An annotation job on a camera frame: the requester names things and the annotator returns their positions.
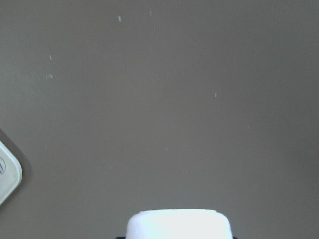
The pink plastic cup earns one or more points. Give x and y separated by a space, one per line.
178 224

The cream plastic tray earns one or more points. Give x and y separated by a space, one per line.
10 173

